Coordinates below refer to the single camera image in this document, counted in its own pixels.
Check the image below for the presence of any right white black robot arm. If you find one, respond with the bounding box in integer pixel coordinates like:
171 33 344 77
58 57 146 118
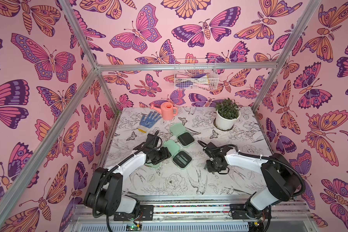
198 141 306 221

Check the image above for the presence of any green clipper case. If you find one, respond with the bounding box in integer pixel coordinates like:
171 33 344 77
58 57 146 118
145 163 160 169

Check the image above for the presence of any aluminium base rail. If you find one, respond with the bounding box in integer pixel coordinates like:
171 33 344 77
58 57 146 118
71 195 320 232

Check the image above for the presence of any blue garden glove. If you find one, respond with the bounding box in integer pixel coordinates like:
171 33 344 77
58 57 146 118
138 111 161 133

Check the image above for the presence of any potted green plant white pot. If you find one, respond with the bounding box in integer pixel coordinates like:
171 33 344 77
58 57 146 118
215 98 240 131

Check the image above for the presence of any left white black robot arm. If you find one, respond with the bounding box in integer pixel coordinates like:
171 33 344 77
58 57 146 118
83 131 171 222

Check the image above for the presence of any pink watering can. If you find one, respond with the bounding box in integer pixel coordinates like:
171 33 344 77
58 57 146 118
150 102 178 121

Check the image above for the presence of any white wire wall basket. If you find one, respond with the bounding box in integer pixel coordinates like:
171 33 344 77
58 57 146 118
173 58 219 91

